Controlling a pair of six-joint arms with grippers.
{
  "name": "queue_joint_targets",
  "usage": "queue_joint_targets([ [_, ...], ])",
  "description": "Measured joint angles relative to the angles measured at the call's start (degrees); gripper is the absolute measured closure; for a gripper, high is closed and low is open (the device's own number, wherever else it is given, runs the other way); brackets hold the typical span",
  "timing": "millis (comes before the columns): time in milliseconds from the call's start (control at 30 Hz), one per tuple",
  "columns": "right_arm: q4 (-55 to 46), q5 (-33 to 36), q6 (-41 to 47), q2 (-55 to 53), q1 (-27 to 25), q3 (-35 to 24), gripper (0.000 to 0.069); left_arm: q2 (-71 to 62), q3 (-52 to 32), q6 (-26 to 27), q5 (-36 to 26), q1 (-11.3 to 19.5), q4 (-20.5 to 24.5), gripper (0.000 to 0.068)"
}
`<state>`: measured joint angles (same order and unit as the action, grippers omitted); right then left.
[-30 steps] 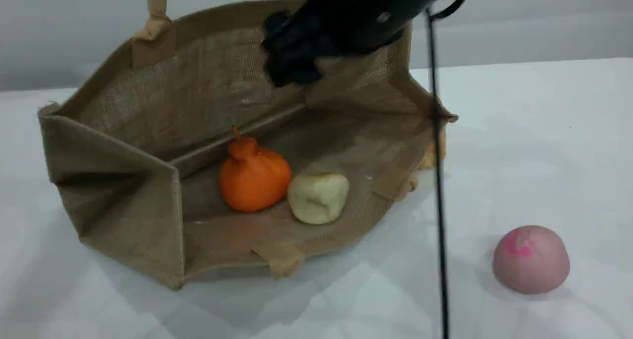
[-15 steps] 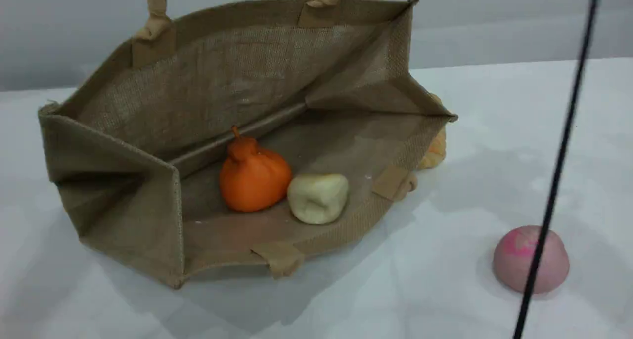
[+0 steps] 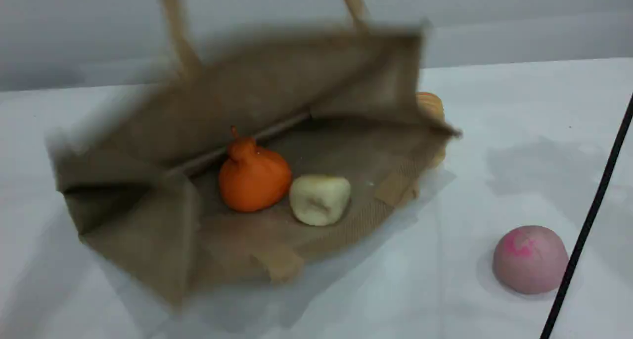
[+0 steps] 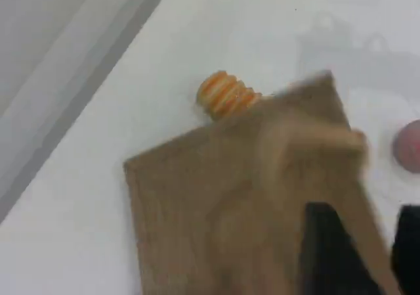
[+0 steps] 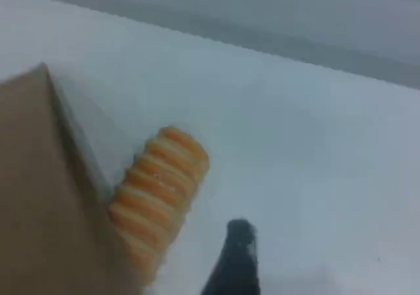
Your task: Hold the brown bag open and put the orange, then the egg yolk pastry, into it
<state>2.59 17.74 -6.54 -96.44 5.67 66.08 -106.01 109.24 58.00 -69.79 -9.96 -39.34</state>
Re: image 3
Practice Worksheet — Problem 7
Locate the pink round bun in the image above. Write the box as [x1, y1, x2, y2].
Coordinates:
[493, 225, 569, 295]

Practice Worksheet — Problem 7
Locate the cream round egg yolk pastry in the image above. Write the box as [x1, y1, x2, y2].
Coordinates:
[289, 174, 352, 227]

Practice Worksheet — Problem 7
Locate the thin black cable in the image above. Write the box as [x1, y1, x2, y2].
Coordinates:
[540, 93, 633, 339]

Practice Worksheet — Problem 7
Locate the ridged orange-yellow bread roll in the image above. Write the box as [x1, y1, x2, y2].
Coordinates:
[417, 91, 447, 169]

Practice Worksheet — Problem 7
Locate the orange fruit with stem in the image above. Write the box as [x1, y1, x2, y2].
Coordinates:
[218, 126, 292, 213]

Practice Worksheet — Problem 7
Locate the brown burlap tote bag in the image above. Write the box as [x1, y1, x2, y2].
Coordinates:
[47, 0, 463, 310]

